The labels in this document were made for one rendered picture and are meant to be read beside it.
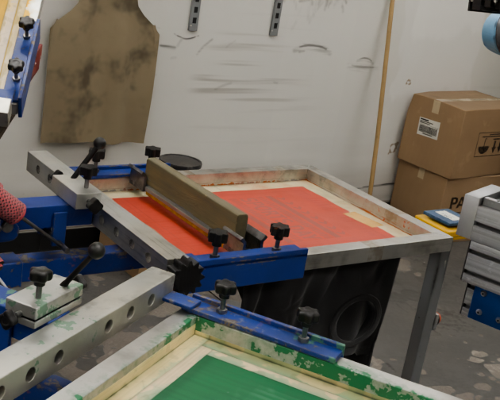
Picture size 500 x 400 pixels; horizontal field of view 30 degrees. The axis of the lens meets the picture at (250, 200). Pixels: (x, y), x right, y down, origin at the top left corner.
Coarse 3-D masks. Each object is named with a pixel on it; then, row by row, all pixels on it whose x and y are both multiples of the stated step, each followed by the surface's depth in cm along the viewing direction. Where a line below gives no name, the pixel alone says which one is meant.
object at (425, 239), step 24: (240, 168) 259; (264, 168) 263; (288, 168) 267; (312, 168) 271; (336, 192) 261; (360, 192) 256; (384, 216) 246; (408, 216) 242; (384, 240) 221; (408, 240) 223; (432, 240) 227; (312, 264) 206; (336, 264) 210
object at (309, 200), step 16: (224, 192) 248; (240, 192) 250; (256, 192) 252; (272, 192) 255; (288, 192) 257; (304, 192) 259; (128, 208) 224; (144, 208) 226; (160, 208) 228; (304, 208) 246; (320, 208) 248; (336, 208) 250; (160, 224) 217; (176, 224) 219
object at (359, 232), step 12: (324, 216) 242; (336, 216) 244; (168, 228) 216; (180, 228) 217; (192, 228) 218; (348, 228) 236; (360, 228) 238; (372, 228) 239; (168, 240) 208; (180, 240) 209; (192, 240) 211; (204, 240) 212; (264, 240) 218; (312, 240) 223; (324, 240) 224; (336, 240) 226; (348, 240) 227; (360, 240) 228; (192, 252) 204; (204, 252) 205
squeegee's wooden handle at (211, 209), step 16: (160, 160) 230; (160, 176) 226; (176, 176) 220; (160, 192) 226; (176, 192) 220; (192, 192) 214; (208, 192) 212; (192, 208) 215; (208, 208) 209; (224, 208) 204; (208, 224) 210; (224, 224) 204; (240, 224) 201
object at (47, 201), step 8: (24, 200) 193; (32, 200) 194; (40, 200) 195; (48, 200) 196; (56, 200) 197; (32, 208) 190; (40, 208) 192; (48, 208) 193; (56, 208) 194; (64, 208) 195; (72, 208) 196; (32, 216) 191; (40, 216) 192; (48, 216) 193; (72, 216) 197; (80, 216) 198; (88, 216) 199; (24, 224) 191; (40, 224) 193; (48, 224) 194; (72, 224) 197; (80, 224) 198; (88, 224) 200
